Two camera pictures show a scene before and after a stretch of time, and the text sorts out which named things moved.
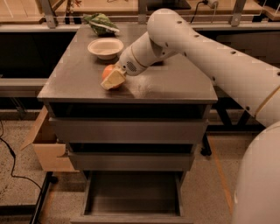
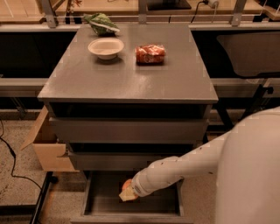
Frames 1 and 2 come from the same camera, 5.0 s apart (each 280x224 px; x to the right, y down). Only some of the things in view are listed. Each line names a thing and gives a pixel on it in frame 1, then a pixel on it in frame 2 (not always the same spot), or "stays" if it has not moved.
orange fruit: (107, 71) to (127, 185)
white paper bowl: (106, 48) stays
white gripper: (128, 65) to (138, 185)
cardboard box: (49, 151) stays
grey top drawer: (129, 130) stays
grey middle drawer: (132, 161) stays
